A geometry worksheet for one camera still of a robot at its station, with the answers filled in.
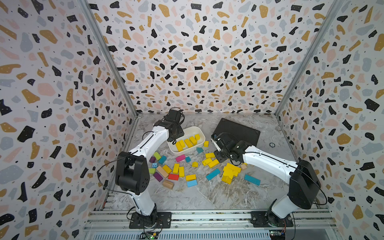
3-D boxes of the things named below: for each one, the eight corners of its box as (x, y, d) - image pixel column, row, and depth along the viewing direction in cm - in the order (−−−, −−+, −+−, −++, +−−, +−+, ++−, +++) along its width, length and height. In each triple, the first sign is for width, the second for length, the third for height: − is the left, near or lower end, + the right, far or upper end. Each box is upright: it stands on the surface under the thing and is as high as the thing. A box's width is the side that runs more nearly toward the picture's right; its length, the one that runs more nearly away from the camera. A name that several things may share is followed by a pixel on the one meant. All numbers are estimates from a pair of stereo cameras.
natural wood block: (162, 186, 87) (161, 185, 85) (165, 180, 89) (164, 179, 87) (172, 189, 85) (171, 188, 84) (174, 183, 88) (174, 182, 86)
